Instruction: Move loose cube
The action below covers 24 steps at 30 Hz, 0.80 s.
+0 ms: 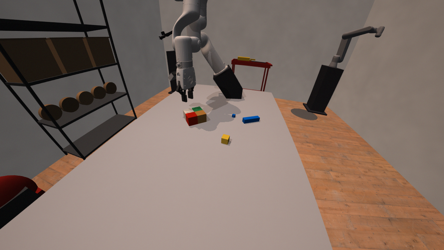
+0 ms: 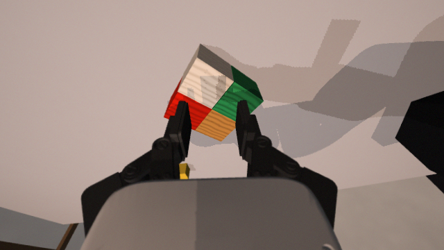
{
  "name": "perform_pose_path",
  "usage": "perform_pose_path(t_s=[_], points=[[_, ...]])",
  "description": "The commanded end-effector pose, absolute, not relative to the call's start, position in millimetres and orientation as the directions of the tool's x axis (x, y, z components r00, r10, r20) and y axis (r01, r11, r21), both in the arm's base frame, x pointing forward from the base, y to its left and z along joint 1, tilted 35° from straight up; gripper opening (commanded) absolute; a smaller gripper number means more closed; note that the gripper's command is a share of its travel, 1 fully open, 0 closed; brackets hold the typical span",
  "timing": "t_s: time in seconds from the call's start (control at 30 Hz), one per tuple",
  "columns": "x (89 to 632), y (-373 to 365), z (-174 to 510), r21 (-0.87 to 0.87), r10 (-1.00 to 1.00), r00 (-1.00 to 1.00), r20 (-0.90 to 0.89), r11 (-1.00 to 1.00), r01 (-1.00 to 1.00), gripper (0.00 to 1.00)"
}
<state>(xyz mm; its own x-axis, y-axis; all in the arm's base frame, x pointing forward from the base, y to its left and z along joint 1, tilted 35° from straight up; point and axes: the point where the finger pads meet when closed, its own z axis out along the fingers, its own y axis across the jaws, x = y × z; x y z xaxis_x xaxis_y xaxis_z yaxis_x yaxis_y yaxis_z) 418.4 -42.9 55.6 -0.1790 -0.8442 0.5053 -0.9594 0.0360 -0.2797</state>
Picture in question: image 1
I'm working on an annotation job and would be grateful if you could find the red wooden cube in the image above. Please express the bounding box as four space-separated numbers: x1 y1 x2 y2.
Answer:
186 112 198 126

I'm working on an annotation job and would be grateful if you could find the light wooden cube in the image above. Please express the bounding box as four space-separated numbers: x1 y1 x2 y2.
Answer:
183 108 194 120

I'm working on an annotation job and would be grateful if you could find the orange cube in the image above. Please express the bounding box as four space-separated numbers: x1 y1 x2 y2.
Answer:
195 110 207 124

